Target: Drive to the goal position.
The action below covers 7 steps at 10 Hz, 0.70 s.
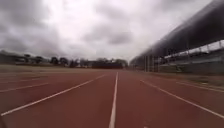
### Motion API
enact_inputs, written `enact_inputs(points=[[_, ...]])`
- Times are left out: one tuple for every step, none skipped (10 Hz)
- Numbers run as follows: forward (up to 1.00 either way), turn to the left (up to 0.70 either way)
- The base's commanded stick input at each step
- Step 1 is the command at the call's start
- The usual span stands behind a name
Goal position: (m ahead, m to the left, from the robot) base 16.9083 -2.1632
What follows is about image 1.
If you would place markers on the distant row of trees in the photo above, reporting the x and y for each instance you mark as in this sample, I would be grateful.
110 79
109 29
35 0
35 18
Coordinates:
106 64

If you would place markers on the red running track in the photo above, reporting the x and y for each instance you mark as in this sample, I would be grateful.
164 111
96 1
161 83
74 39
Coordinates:
86 103

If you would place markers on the grass field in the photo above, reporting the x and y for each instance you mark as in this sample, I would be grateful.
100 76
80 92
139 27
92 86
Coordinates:
33 67

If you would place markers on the large roofed grandstand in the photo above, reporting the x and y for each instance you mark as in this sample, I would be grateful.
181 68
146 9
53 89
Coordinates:
186 36

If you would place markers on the grey verge strip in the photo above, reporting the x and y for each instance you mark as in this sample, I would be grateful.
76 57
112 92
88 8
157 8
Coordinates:
206 80

